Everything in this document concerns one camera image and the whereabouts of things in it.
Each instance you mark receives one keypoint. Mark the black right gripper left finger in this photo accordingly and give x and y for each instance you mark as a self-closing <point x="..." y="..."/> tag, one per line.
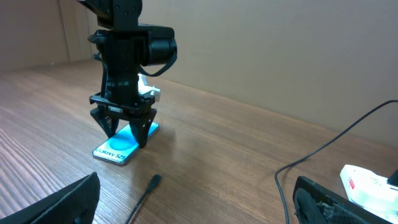
<point x="75" y="203"/>

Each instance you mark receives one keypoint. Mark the teal screen smartphone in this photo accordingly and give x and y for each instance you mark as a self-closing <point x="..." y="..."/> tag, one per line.
<point x="118" y="149"/>

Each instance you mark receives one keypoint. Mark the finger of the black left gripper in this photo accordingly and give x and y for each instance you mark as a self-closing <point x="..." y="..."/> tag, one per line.
<point x="108" y="124"/>
<point x="140" y="127"/>

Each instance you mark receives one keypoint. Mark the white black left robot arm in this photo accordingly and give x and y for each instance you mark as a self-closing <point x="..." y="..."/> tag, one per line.
<point x="125" y="47"/>

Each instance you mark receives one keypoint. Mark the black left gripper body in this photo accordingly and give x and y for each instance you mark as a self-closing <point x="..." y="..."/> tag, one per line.
<point x="123" y="101"/>

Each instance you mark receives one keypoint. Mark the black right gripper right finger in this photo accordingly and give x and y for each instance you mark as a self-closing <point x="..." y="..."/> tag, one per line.
<point x="315" y="204"/>

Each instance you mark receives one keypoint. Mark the white power strip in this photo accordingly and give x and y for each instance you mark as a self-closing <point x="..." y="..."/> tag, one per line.
<point x="372" y="192"/>

